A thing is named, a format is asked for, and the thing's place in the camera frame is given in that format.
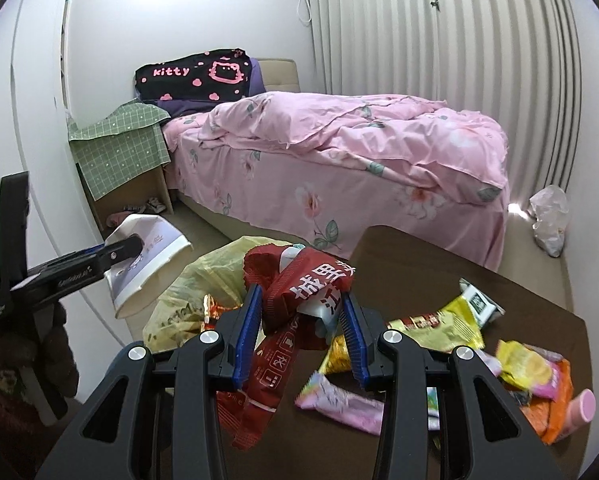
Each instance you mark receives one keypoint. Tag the pink floral duvet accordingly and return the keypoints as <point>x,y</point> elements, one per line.
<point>359,135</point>

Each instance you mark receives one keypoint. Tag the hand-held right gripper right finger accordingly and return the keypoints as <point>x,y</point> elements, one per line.
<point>355,345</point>

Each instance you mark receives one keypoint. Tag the white crumpled plastic bag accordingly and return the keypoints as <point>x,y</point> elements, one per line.
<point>549,220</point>

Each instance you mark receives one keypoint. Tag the black pink printed blanket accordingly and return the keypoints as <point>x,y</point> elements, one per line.
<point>189,77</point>

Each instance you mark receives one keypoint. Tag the wooden nightstand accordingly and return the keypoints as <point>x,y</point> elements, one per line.
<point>162,187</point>

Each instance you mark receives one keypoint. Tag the person's left hand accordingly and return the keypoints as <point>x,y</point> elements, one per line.
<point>62,355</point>

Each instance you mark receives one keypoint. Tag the pink floral bed sheet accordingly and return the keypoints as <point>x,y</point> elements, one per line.
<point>279,185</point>

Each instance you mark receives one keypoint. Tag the red snack packet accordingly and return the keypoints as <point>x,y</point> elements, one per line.
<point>304,285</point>

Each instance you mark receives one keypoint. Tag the yellow packet with red label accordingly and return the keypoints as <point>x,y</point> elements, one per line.
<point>449,325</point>

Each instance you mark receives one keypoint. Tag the green checked cloth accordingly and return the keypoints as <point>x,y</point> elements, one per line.
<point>124,145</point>

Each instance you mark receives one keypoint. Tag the shiny gold red wrapper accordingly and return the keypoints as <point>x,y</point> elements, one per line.
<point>214,310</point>

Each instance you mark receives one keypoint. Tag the beige upholstered bed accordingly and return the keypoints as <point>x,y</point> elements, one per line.
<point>279,75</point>

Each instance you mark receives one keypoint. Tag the white purple paper bag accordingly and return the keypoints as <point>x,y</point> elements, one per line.
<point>129,290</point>

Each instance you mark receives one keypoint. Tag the pink bottle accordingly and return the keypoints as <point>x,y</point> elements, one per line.
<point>583,405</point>

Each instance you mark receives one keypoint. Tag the white green packet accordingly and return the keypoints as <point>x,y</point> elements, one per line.
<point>479,305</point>

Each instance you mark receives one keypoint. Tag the small pink cloth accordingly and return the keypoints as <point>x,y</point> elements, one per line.
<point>117,220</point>

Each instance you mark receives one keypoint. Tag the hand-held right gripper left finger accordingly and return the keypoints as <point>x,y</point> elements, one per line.
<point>245,330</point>

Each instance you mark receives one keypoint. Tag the flat red packet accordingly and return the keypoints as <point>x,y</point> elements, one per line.
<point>264,390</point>

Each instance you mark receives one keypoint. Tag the gold patterned packet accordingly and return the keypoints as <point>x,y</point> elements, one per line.
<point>337,355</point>

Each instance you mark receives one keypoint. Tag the yellow plastic bag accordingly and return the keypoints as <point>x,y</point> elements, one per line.
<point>189,285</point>

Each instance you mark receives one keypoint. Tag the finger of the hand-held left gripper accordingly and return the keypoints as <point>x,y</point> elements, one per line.
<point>114,256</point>

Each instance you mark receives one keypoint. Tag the white pleated curtain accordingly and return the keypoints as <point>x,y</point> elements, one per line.
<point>429,60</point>

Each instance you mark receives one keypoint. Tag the orange packet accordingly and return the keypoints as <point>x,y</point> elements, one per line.
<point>554,420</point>

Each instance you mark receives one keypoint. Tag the yellow pink packet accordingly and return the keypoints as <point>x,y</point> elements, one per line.
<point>524,370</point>

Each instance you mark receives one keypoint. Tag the pink snack packet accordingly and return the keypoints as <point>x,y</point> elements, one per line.
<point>339,405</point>

